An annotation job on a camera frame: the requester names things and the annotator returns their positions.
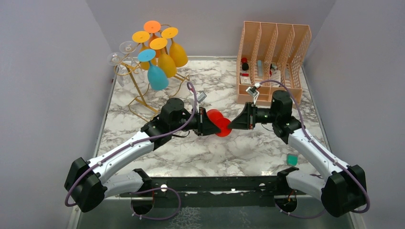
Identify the blue plastic wine glass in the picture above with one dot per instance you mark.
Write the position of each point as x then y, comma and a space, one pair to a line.
156, 76

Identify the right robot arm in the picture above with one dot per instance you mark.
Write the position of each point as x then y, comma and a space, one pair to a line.
341, 188

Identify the gold wire glass rack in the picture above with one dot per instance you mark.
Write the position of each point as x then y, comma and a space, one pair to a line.
141, 82

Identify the white red labelled box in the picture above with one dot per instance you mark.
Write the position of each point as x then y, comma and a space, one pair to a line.
245, 79

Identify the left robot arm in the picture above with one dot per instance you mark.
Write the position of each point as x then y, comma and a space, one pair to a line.
89, 182

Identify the yellow front wine glass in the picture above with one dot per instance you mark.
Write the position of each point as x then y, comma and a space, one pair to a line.
165, 62

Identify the yellow wine glass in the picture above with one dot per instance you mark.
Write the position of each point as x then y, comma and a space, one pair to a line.
165, 62
141, 37
176, 51

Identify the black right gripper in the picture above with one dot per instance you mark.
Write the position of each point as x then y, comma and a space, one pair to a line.
242, 121

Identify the yellow left wine glass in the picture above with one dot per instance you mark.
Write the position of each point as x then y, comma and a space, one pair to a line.
141, 37

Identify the light blue tube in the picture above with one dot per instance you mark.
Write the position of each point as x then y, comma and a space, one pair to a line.
260, 69

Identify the yellow right wine glass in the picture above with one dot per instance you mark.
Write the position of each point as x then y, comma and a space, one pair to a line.
176, 51

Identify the clear wine glass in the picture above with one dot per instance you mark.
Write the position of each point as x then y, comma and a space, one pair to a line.
128, 48
115, 59

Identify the black mounting rail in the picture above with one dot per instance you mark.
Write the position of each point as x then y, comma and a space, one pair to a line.
211, 192

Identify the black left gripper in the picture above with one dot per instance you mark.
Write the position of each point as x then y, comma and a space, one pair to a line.
205, 126

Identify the clear rear wine glass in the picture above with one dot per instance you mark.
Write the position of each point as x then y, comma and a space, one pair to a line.
128, 48

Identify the red black small bottle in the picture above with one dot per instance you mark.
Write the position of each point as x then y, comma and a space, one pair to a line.
244, 64

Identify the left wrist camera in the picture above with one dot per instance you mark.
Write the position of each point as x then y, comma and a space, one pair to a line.
201, 95

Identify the red plastic wine glass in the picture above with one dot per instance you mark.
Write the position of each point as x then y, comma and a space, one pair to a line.
220, 121

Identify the green small block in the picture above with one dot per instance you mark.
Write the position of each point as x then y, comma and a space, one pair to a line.
292, 160

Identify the peach plastic file organizer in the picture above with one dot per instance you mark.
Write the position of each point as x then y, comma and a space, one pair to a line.
282, 48

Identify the orange wine glass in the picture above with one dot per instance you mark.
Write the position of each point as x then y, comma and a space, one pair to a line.
152, 27

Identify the clear front wine glass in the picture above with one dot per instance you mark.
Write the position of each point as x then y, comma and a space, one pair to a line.
115, 59

